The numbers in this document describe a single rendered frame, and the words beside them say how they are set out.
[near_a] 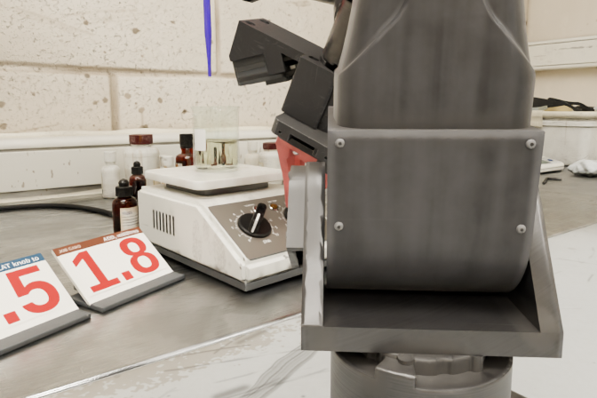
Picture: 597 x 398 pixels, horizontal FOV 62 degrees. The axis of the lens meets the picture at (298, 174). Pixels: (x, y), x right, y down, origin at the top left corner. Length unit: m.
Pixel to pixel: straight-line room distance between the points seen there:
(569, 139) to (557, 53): 0.48
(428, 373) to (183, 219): 0.36
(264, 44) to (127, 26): 0.62
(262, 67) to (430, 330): 0.32
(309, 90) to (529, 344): 0.29
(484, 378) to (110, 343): 0.26
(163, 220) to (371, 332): 0.38
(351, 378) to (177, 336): 0.21
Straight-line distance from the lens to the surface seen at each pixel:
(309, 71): 0.41
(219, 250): 0.44
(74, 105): 0.99
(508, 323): 0.18
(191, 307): 0.41
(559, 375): 0.35
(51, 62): 0.99
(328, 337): 0.17
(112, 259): 0.47
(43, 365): 0.36
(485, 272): 0.18
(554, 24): 1.96
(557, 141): 1.49
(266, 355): 0.34
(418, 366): 0.17
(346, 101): 0.16
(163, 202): 0.52
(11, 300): 0.42
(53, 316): 0.42
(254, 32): 0.44
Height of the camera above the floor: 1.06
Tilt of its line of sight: 8 degrees down
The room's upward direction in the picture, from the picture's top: straight up
